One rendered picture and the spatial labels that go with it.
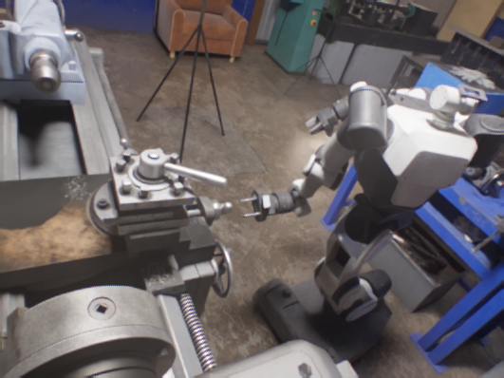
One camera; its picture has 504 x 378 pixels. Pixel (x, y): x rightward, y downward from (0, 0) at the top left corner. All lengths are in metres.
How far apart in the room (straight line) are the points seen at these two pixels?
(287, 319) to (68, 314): 1.43
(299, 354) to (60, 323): 0.32
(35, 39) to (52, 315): 1.11
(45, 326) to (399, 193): 0.96
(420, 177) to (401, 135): 0.14
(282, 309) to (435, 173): 1.06
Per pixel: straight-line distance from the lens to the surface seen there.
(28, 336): 0.59
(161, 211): 0.88
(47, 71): 1.34
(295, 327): 1.88
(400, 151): 1.10
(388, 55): 5.86
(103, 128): 1.58
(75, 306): 0.57
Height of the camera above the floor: 1.70
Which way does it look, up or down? 37 degrees down
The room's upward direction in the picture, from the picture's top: 19 degrees clockwise
